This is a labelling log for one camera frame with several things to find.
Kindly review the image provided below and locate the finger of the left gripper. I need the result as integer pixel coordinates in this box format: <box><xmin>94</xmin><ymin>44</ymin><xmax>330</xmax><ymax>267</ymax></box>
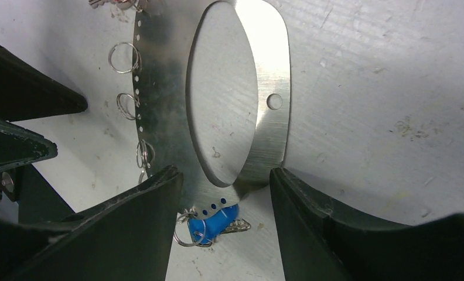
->
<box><xmin>0</xmin><ymin>45</ymin><xmax>88</xmax><ymax>121</ymax></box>
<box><xmin>0</xmin><ymin>119</ymin><xmax>57</xmax><ymax>173</ymax></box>

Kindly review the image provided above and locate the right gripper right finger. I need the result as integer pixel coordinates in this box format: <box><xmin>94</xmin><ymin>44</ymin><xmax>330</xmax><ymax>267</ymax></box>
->
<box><xmin>269</xmin><ymin>168</ymin><xmax>464</xmax><ymax>280</ymax></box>

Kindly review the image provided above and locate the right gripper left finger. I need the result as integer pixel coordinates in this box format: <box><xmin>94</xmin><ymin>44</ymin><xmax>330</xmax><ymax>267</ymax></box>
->
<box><xmin>0</xmin><ymin>166</ymin><xmax>183</xmax><ymax>280</ymax></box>

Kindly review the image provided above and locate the key with blue tag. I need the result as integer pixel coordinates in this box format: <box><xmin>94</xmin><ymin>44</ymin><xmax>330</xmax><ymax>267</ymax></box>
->
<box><xmin>187</xmin><ymin>204</ymin><xmax>251</xmax><ymax>247</ymax></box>

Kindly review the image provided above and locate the key with red tag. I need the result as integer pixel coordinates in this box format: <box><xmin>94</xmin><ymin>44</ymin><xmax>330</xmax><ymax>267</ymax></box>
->
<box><xmin>88</xmin><ymin>0</ymin><xmax>142</xmax><ymax>12</ymax></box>

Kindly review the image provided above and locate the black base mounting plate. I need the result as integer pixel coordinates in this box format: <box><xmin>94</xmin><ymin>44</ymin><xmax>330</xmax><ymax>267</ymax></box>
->
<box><xmin>0</xmin><ymin>165</ymin><xmax>74</xmax><ymax>224</ymax></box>

